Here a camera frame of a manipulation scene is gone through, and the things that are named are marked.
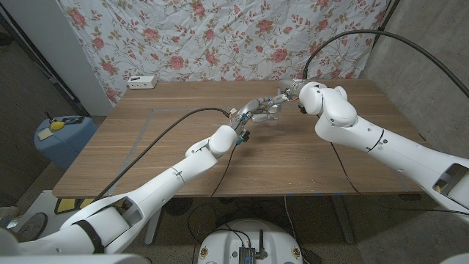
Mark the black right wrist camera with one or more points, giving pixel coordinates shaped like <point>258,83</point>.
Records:
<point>302,109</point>

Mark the clear plastic medicine bottle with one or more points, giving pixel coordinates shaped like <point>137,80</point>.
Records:
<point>273,121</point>

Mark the floral backdrop cloth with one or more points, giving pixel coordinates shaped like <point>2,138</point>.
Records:
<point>227,44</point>

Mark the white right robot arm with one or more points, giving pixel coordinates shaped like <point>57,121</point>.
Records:
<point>384,139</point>

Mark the pale yellow sticky note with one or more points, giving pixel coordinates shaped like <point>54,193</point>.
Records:
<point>45,134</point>

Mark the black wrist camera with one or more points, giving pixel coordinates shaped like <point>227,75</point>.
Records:
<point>244,136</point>
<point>302,109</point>

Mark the black flat device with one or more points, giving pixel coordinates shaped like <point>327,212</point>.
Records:
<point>73,120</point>

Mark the yellow rounded object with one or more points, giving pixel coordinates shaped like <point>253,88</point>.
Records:
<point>57,125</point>

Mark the blue round stool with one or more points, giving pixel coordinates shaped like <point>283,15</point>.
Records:
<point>66,143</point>

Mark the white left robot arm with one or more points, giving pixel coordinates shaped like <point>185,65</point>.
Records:
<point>165,179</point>

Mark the dark round floor plate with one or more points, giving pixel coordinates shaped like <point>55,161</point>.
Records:
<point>33,225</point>

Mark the white power strip box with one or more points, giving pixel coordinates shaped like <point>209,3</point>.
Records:
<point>142,82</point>

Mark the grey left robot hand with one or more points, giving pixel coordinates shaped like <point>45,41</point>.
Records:
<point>251,110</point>

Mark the grey table leg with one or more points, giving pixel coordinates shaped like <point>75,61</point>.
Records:
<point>344,220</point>

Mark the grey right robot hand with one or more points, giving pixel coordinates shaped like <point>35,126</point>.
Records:
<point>291,88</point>

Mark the white table leg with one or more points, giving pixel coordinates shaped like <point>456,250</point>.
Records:
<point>154,227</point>

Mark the black backdrop stand pole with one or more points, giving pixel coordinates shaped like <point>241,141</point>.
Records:
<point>383,25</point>

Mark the yellow and black board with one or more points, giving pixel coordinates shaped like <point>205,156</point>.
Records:
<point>67,205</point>

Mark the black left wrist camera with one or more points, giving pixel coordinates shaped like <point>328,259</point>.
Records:
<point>244,136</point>

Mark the black router with antenna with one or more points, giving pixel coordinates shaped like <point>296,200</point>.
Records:
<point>246,254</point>

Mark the white robot torso base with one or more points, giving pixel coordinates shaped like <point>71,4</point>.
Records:
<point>220,245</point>

